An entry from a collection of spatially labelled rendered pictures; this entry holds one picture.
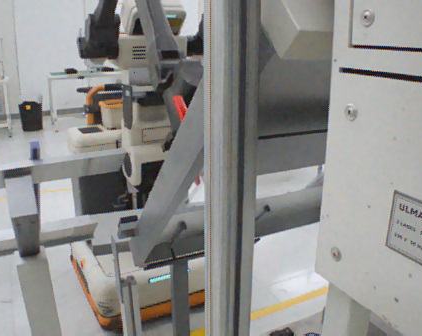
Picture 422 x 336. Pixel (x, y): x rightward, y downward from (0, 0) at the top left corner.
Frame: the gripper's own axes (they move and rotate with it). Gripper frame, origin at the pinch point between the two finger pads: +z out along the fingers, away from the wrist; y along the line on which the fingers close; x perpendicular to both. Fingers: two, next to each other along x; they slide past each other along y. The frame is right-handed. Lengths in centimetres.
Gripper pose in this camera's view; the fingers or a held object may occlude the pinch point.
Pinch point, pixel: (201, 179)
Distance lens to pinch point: 77.1
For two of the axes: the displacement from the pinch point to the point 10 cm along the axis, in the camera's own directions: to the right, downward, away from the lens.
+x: -3.5, 3.9, 8.5
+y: 8.9, -1.3, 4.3
